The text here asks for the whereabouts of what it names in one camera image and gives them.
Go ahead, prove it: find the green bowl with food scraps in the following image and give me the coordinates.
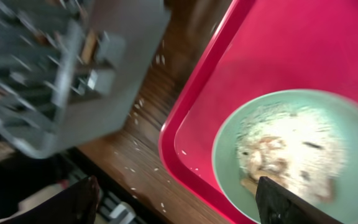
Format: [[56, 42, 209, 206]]
[[212, 90, 358, 223]]

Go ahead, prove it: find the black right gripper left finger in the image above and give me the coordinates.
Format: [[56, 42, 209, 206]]
[[1, 176, 99, 224]]

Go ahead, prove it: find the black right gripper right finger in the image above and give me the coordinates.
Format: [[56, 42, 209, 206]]
[[255, 176, 342, 224]]

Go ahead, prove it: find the red plastic tray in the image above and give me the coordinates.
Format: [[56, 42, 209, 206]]
[[158, 0, 358, 223]]

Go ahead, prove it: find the grey dishwasher rack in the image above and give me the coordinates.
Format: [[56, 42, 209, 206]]
[[0, 0, 171, 159]]

